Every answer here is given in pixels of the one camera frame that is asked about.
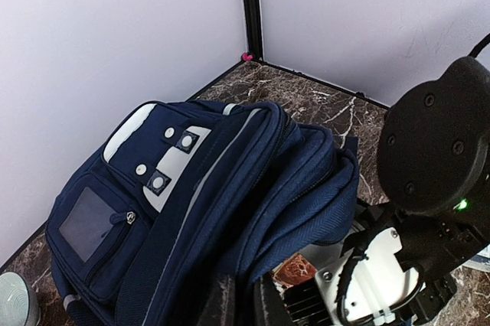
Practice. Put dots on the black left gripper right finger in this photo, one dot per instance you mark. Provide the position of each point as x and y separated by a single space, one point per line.
269 309

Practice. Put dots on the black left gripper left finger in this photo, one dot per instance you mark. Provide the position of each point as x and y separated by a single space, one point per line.
225 304

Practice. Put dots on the pink Shrew paperback book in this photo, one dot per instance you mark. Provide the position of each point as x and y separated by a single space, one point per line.
294 271

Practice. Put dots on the navy blue student backpack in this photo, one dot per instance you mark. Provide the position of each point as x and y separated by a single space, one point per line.
183 192

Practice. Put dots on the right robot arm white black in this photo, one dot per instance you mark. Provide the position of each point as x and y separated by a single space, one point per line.
433 165

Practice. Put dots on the celadon bowl rear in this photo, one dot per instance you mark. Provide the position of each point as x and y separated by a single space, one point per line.
19 303

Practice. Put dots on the pink clip at corner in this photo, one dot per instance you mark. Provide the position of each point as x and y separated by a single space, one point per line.
247 57

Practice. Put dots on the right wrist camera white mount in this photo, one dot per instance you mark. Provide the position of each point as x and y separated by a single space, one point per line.
378 290

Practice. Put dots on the black right frame post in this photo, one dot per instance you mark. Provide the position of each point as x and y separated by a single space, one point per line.
253 23

